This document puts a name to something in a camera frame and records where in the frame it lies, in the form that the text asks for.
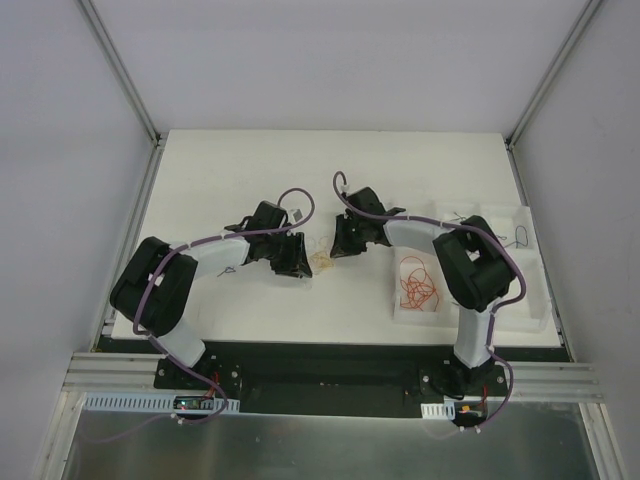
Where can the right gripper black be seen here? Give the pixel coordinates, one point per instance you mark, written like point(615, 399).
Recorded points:
point(351, 232)

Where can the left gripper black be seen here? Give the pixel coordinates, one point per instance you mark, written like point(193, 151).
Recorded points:
point(286, 251)

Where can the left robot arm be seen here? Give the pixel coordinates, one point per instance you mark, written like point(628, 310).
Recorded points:
point(153, 290)

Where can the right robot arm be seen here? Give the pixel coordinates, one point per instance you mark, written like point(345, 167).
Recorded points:
point(475, 269)

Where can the white compartment tray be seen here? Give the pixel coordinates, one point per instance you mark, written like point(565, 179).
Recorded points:
point(422, 297)

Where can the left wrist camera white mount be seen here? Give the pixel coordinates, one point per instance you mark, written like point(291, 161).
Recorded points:
point(295, 215)

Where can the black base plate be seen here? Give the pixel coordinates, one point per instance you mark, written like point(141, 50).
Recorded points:
point(377, 381)

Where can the right white cable duct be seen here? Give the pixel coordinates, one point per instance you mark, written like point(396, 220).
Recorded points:
point(438, 411)

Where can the white cable duct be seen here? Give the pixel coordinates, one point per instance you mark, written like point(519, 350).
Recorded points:
point(438, 411)
point(159, 404)

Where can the left white cable duct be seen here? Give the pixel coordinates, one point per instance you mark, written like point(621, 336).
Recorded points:
point(159, 404)

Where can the right aluminium frame post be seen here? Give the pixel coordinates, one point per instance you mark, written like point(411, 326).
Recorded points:
point(587, 14)

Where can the aluminium frame post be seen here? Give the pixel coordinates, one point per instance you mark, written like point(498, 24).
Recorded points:
point(587, 14)
point(118, 68)

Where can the left aluminium frame post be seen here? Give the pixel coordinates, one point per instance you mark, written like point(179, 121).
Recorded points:
point(118, 68)

